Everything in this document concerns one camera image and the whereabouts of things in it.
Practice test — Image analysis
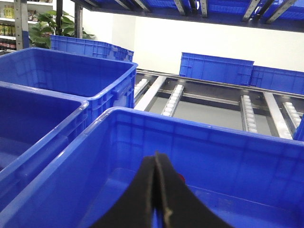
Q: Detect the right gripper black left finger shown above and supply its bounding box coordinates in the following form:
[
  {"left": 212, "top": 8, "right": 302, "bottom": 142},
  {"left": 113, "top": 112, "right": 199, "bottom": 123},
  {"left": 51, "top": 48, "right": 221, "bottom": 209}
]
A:
[{"left": 91, "top": 156, "right": 156, "bottom": 228}]

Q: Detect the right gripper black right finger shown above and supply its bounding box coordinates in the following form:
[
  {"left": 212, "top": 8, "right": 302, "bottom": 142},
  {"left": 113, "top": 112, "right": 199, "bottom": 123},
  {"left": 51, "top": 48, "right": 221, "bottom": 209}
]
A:
[{"left": 155, "top": 152, "right": 231, "bottom": 228}]

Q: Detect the red mushroom push button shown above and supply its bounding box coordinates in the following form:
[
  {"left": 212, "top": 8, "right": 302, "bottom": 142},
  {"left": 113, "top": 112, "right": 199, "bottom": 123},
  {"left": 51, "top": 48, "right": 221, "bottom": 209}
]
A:
[{"left": 178, "top": 174, "right": 185, "bottom": 183}]

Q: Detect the blue crate front right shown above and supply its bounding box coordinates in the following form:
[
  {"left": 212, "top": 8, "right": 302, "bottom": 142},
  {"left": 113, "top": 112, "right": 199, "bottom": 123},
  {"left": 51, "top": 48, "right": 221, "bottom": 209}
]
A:
[{"left": 0, "top": 108, "right": 304, "bottom": 228}]

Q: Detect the white roller conveyor track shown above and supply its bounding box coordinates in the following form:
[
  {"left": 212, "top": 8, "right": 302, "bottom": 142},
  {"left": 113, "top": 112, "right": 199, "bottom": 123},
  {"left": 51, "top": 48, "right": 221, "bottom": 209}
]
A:
[{"left": 134, "top": 69, "right": 304, "bottom": 140}]

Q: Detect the blue crate rear left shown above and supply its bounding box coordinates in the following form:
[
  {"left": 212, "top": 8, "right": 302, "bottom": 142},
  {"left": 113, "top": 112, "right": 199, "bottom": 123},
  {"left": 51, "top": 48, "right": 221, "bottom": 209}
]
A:
[{"left": 0, "top": 47, "right": 137, "bottom": 125}]

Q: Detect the blue crate front left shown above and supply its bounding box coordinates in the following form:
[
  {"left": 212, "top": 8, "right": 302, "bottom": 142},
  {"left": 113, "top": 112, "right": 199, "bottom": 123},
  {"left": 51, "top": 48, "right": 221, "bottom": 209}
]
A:
[{"left": 0, "top": 82, "right": 89, "bottom": 209}]

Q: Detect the upright blue crate middle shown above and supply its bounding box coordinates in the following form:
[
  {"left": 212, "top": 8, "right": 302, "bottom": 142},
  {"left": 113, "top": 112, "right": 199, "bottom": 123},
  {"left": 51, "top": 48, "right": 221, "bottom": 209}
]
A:
[{"left": 179, "top": 52, "right": 254, "bottom": 86}]

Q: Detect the upright blue crate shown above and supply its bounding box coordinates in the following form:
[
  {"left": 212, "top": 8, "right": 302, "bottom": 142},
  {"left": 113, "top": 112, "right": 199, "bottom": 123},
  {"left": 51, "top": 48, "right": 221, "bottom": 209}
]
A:
[
  {"left": 250, "top": 66, "right": 304, "bottom": 95},
  {"left": 179, "top": 52, "right": 254, "bottom": 86}
]

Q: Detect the upright blue crate right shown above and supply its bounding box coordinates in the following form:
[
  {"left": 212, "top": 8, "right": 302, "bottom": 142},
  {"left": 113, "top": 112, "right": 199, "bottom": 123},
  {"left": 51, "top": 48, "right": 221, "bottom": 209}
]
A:
[{"left": 250, "top": 66, "right": 304, "bottom": 95}]

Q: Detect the blue crate rear right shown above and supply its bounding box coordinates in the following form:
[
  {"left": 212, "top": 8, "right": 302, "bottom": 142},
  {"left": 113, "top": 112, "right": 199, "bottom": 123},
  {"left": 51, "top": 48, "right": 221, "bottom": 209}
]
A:
[{"left": 50, "top": 35, "right": 134, "bottom": 62}]

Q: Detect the green potted plant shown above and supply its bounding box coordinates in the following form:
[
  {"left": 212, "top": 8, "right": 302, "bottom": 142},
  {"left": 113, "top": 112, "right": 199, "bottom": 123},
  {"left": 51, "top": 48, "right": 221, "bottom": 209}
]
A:
[{"left": 28, "top": 9, "right": 95, "bottom": 49}]

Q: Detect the overhead rack shelf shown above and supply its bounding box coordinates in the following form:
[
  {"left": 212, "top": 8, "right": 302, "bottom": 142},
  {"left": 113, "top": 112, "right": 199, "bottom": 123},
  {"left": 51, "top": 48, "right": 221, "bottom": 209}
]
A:
[{"left": 77, "top": 0, "right": 304, "bottom": 32}]

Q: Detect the background goods shelf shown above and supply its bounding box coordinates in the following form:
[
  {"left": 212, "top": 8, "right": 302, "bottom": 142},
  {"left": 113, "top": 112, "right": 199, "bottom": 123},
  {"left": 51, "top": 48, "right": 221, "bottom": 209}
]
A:
[{"left": 0, "top": 0, "right": 56, "bottom": 50}]

